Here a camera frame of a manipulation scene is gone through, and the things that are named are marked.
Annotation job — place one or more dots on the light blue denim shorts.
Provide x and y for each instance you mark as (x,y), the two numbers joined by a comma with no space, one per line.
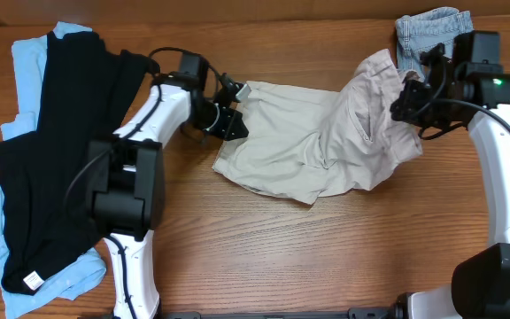
(421,32)

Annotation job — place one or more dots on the black garment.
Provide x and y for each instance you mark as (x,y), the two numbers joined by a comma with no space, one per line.
(86,92)

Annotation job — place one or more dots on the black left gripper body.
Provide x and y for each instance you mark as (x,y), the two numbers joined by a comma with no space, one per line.
(227,122)

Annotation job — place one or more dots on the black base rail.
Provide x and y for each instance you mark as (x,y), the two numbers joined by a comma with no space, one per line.
(352,313)

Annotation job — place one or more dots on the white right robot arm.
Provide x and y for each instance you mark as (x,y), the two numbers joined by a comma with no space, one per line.
(480,286)

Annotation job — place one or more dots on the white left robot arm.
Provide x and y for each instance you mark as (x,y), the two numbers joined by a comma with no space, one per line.
(125,188)

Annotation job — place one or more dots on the beige khaki shorts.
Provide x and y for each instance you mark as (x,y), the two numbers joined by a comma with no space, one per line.
(309,143)

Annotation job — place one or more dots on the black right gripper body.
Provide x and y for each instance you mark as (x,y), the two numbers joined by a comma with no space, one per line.
(417,107)

